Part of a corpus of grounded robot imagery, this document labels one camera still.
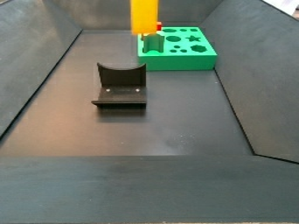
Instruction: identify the red cube block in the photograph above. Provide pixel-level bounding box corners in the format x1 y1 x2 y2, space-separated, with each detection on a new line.
156 21 162 31

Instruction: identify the black curved holder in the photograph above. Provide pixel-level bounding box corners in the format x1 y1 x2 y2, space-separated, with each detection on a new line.
90 63 146 107

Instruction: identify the green notched block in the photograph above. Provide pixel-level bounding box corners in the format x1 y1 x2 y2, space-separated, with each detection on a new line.
141 33 164 53

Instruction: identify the yellow rectangular block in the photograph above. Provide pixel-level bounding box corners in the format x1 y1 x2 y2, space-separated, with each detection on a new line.
129 0 158 34

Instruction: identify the green shape sorting board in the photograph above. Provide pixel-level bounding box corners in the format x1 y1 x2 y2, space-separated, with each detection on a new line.
136 26 217 71

